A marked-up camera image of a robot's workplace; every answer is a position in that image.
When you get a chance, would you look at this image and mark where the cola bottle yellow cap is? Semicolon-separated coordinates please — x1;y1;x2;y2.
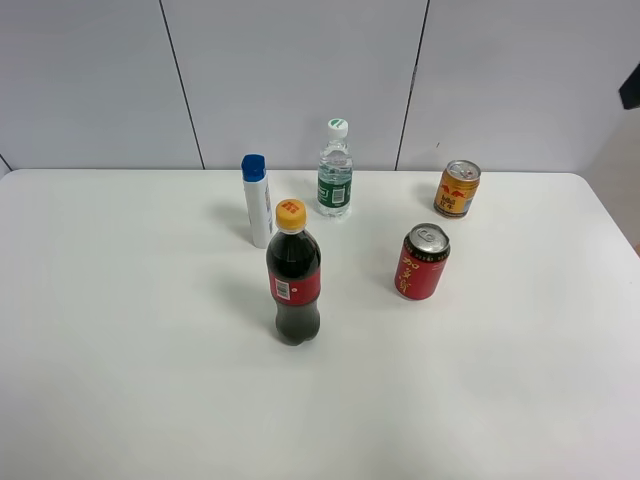
266;199;321;345

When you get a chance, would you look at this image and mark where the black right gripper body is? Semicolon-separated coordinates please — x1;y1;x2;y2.
618;64;640;110

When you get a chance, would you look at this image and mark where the red herbal tea can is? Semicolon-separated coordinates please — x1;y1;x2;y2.
394;223;451;300

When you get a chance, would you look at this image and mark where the gold energy drink can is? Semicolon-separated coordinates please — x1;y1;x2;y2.
434;160;481;218

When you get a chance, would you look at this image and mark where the white bottle blue cap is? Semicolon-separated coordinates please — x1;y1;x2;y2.
241;154;273;249

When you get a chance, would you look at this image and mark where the water bottle green label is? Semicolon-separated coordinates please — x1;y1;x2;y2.
317;118;353;217

